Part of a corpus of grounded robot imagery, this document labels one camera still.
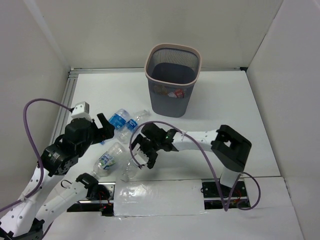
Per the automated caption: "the blue label bottle blue cap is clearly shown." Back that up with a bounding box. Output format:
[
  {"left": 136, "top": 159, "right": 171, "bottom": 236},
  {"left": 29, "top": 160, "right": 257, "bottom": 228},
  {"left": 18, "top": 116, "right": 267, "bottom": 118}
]
[{"left": 100, "top": 108, "right": 130, "bottom": 145}]

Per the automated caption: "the aluminium table rail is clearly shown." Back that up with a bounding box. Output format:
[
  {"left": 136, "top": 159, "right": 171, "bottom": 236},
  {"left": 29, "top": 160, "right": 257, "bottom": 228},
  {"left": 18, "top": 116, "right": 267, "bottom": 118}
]
[
  {"left": 49, "top": 69, "right": 79, "bottom": 145},
  {"left": 69, "top": 67, "right": 248, "bottom": 75}
]

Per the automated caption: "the red label water bottle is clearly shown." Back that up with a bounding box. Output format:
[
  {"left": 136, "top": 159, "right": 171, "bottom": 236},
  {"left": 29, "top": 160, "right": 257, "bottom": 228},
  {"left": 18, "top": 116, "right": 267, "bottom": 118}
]
[{"left": 168, "top": 89, "right": 186, "bottom": 99}]

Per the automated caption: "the grey mesh waste bin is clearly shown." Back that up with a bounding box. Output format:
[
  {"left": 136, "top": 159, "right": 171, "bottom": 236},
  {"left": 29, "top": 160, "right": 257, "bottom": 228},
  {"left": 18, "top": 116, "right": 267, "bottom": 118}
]
[{"left": 144, "top": 43, "right": 202, "bottom": 118}]

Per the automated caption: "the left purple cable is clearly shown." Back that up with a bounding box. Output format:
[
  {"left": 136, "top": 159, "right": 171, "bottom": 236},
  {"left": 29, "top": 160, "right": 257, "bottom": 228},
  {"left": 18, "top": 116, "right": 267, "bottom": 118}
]
[{"left": 0, "top": 98, "right": 73, "bottom": 213}]

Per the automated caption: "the shiny plastic tape sheet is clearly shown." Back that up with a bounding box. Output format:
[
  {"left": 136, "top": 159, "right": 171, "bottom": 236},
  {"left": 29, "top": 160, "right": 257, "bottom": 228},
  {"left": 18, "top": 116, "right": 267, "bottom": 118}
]
[{"left": 113, "top": 180, "right": 206, "bottom": 217}]

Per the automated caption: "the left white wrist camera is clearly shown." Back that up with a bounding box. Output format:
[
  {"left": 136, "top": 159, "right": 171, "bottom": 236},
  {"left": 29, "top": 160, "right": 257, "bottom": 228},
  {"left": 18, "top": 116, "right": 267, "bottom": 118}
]
[{"left": 71, "top": 101, "right": 92, "bottom": 121}]

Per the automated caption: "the back aluminium table rail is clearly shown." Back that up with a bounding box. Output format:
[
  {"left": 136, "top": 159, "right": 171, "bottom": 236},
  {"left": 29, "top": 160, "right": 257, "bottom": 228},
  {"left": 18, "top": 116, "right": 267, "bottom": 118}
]
[{"left": 69, "top": 67, "right": 248, "bottom": 75}]

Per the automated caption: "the clear bottle blue label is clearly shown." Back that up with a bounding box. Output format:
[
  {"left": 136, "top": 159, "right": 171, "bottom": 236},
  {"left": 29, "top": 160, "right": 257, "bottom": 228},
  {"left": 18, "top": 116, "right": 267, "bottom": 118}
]
[{"left": 116, "top": 109, "right": 151, "bottom": 144}]

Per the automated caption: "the green label crushed bottle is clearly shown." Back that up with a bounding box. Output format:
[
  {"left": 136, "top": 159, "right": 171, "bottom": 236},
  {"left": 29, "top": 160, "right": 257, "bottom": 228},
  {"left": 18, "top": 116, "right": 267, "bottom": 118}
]
[{"left": 90, "top": 142, "right": 128, "bottom": 180}]

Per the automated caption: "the left aluminium table rail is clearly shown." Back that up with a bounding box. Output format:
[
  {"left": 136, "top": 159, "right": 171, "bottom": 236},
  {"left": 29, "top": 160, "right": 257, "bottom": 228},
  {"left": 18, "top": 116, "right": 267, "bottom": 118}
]
[{"left": 49, "top": 69, "right": 79, "bottom": 145}]

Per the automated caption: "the clear unlabelled plastic bottle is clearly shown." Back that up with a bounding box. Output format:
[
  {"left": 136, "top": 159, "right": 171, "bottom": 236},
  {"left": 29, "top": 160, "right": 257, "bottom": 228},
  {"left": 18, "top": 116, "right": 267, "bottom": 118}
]
[{"left": 120, "top": 155, "right": 143, "bottom": 182}]

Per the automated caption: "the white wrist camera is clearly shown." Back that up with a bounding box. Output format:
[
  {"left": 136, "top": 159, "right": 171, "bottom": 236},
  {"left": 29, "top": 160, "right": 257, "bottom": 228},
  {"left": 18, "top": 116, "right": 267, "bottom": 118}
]
[
  {"left": 71, "top": 101, "right": 92, "bottom": 121},
  {"left": 133, "top": 146, "right": 149, "bottom": 167}
]

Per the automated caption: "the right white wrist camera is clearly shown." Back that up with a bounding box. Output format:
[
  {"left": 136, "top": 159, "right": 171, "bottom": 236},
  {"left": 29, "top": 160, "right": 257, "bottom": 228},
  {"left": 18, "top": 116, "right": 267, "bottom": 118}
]
[{"left": 133, "top": 146, "right": 149, "bottom": 167}]

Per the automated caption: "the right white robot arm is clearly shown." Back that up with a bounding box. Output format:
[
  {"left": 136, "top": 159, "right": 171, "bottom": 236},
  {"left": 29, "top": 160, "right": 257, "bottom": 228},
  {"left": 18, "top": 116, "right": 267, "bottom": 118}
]
[{"left": 129, "top": 121, "right": 252, "bottom": 196}]

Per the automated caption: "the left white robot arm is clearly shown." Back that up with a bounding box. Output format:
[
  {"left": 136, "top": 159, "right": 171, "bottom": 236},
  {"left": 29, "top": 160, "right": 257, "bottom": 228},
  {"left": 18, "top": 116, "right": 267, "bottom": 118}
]
[{"left": 0, "top": 113, "right": 115, "bottom": 240}]

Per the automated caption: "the orange juice bottle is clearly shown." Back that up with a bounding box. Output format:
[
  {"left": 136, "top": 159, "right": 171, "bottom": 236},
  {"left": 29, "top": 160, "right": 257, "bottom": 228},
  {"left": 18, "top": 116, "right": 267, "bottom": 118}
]
[{"left": 152, "top": 84, "right": 170, "bottom": 96}]

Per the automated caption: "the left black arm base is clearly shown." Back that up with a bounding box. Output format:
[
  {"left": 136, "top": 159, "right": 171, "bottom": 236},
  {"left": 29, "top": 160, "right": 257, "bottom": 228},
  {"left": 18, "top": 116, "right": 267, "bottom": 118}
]
[{"left": 67, "top": 182, "right": 116, "bottom": 217}]

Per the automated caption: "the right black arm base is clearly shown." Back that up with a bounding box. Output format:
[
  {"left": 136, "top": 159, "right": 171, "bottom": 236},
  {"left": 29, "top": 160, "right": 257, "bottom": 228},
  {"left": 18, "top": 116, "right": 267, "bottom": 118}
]
[{"left": 199, "top": 177, "right": 251, "bottom": 210}]

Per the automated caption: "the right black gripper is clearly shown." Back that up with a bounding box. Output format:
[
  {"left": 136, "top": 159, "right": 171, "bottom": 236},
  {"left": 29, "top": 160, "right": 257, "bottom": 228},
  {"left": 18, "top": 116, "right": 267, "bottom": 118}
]
[{"left": 129, "top": 133, "right": 161, "bottom": 169}]

